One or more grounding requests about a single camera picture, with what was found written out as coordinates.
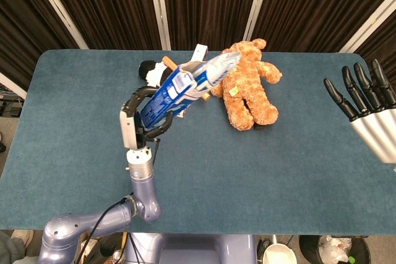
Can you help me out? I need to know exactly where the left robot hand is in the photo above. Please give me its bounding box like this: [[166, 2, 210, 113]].
[[119, 86, 174, 150]]

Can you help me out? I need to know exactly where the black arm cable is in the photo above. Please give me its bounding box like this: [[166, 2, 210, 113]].
[[75, 195, 134, 264]]

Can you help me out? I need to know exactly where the small cardboard box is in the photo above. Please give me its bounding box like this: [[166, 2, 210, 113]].
[[80, 237, 100, 264]]

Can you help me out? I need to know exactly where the beige shoe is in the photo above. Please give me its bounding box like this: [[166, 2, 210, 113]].
[[12, 229, 34, 248]]

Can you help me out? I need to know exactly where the white partition frame post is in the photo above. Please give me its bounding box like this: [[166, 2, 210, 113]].
[[26, 0, 89, 49], [147, 0, 171, 51], [338, 0, 396, 54], [243, 0, 275, 41], [0, 72, 27, 100]]

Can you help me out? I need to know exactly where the blue toothpaste box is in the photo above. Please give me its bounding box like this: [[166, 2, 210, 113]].
[[139, 61, 214, 132]]

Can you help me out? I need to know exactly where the black trash bin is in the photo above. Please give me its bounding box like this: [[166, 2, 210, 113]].
[[298, 234, 371, 264]]

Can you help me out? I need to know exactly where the black velcro strap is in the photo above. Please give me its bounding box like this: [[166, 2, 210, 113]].
[[124, 195, 139, 216]]

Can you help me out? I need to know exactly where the white bowl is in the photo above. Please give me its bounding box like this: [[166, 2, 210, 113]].
[[262, 243, 298, 264]]

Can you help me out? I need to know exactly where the purple robot torso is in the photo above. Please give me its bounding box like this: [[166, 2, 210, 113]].
[[123, 232, 257, 264]]

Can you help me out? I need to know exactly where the dark brown pleated curtain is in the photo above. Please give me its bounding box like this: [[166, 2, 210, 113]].
[[0, 0, 396, 141]]

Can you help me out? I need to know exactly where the long white carton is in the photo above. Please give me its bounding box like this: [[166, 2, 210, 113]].
[[173, 43, 209, 119]]

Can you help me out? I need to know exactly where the wooden round stick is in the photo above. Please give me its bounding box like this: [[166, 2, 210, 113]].
[[162, 56, 211, 101]]

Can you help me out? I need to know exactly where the blue table mat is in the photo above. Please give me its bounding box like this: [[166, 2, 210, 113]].
[[6, 48, 396, 236]]

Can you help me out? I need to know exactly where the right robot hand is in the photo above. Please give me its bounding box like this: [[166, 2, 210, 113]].
[[323, 58, 396, 164]]

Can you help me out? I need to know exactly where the black white penguin plush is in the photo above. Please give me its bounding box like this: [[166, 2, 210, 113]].
[[137, 59, 174, 87]]

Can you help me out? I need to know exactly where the brown teddy bear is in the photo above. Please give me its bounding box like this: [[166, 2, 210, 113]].
[[210, 38, 283, 132]]

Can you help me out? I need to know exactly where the blue white toothpaste tube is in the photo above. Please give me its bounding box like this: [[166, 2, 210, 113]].
[[200, 52, 243, 87]]

